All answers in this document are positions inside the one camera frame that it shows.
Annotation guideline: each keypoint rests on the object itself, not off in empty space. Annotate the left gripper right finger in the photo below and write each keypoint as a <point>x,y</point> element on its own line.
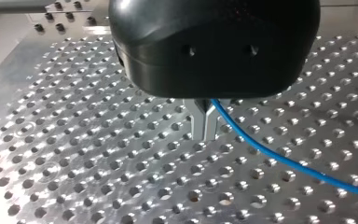
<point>210,124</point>

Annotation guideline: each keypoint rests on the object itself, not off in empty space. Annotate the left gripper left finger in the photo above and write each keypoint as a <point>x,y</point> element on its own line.
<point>196,124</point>

